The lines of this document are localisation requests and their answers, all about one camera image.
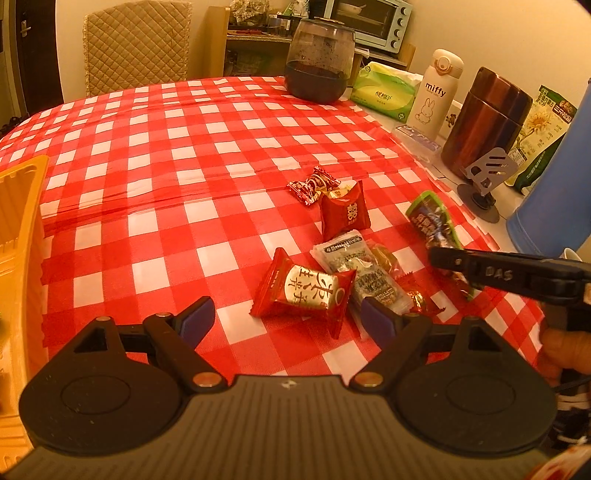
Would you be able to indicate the white rabbit print bottle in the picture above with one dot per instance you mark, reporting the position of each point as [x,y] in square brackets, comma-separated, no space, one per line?
[434,106]

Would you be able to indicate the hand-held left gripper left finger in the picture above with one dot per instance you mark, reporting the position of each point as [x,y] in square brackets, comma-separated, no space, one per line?
[198,317]

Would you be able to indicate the small red candy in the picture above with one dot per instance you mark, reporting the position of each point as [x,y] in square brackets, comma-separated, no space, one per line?
[418,297]

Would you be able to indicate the red checked tablecloth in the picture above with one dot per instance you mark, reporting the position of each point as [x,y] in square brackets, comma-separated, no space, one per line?
[161,161]

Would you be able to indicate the grey phone stand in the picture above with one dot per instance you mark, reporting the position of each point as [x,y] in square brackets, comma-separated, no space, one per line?
[489,166]

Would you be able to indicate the dark red wrapped candy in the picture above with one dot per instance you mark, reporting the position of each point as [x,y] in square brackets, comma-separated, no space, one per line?
[309,184]

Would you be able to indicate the light blue toaster oven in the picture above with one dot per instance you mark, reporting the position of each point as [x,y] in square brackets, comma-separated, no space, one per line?
[397,27]

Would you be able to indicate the person's right hand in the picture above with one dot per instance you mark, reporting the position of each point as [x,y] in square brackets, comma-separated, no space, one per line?
[565,350]

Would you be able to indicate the yellow plastic tray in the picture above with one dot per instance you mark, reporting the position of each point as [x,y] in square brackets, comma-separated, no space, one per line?
[18,221]

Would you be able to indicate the green tissue pack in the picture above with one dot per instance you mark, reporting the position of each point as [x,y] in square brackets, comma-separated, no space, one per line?
[383,92]

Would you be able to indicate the yellow wrapped candy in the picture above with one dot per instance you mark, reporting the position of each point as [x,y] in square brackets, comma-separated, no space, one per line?
[341,189]

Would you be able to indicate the green sunflower snack bag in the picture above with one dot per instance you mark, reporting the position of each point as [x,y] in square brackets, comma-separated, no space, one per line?
[545,124]

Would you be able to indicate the red and gold snack packet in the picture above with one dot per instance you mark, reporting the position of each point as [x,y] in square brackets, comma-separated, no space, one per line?
[300,286]

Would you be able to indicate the small white printed box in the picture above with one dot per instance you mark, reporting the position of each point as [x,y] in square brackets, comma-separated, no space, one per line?
[452,120]

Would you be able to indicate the clear grey printed snack packet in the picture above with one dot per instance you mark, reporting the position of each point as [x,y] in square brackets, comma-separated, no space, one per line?
[341,258]

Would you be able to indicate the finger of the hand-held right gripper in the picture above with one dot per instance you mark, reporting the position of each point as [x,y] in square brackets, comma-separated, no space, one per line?
[450,261]

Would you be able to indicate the blue thermos jug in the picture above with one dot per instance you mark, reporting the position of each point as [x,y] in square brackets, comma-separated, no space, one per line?
[554,207]

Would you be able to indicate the clear-wrapped pastry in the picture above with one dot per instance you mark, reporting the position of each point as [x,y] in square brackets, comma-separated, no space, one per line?
[385,258]

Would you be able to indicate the dark door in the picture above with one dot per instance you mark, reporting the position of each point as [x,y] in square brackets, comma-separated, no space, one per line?
[39,55]

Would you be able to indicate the dark glass jar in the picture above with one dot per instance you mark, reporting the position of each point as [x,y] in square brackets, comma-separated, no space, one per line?
[318,60]

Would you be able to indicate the green snack packet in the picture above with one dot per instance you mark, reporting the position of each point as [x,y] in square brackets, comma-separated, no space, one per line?
[429,221]

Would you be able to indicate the beige quilted chair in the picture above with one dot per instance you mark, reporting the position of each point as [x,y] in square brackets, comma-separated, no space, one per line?
[138,46]

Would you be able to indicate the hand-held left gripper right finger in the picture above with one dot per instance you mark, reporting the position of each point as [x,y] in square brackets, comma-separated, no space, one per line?
[376,318]

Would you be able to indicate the small blue white box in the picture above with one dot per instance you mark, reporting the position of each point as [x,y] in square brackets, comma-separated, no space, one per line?
[418,138]

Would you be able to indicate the copper brown thermos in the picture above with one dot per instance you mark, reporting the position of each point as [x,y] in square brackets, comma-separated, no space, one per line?
[489,120]

